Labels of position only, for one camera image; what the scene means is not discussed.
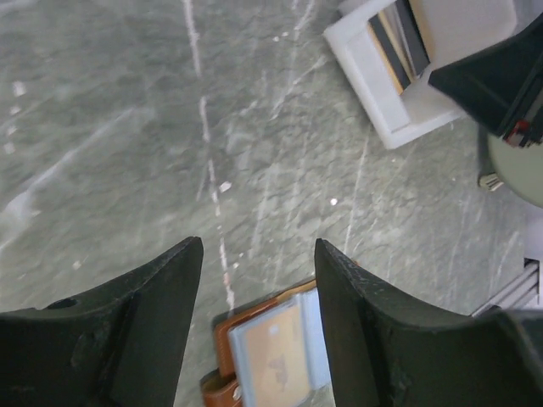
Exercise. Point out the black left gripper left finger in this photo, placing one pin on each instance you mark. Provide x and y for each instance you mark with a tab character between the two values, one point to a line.
119	344

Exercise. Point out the brown leather card holder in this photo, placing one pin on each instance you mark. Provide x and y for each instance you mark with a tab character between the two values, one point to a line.
222	387

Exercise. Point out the aluminium extrusion rail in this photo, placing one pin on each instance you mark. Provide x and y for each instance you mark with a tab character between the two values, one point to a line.
523	292

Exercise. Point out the gold credit card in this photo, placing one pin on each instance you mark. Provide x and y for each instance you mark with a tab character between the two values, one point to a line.
275	358

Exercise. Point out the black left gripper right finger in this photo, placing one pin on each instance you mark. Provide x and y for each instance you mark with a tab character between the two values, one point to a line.
388	348

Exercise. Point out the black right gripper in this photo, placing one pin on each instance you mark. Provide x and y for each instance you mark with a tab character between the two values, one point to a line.
500	87

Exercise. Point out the gold striped card in bin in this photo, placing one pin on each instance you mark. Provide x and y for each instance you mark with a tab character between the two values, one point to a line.
396	35

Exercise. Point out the white plastic card bin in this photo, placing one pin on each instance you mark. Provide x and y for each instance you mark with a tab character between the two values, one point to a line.
451	30

